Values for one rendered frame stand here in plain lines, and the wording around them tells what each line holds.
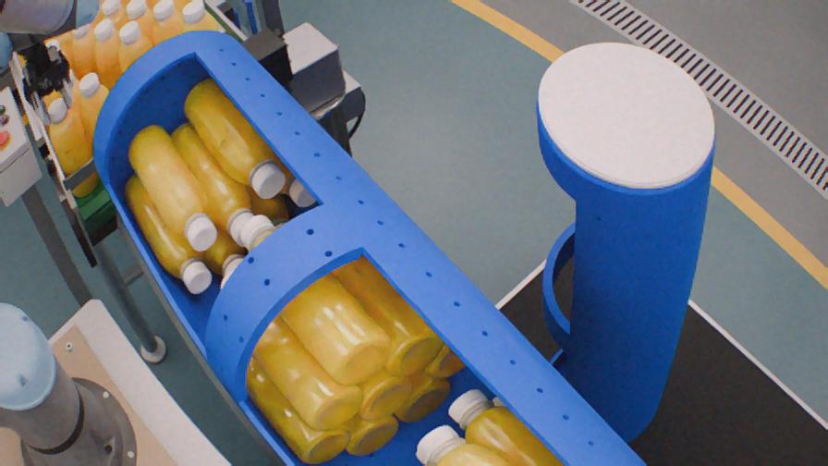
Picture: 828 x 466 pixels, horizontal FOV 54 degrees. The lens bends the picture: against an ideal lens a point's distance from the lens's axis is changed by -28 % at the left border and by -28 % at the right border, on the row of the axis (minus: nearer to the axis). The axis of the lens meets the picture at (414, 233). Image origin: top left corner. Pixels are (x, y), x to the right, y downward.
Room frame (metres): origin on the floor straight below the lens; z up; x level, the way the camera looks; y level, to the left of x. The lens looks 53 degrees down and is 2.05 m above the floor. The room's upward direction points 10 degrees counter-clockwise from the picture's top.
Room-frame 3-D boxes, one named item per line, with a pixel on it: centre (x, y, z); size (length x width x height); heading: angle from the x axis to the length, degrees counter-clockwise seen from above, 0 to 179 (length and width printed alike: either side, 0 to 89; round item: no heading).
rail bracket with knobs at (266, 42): (1.20, 0.19, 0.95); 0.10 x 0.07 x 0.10; 118
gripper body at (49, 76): (1.07, 0.53, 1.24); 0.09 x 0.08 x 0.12; 28
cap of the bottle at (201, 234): (0.76, 0.25, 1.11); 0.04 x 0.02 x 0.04; 118
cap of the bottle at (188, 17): (1.23, 0.29, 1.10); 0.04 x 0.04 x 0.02
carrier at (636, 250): (0.90, -0.33, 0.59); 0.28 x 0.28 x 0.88
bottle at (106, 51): (1.27, 0.48, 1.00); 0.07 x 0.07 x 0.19
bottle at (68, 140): (1.09, 0.55, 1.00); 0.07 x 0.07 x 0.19
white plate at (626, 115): (0.90, -0.33, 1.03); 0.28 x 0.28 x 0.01
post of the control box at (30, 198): (1.11, 0.70, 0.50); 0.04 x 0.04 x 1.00; 28
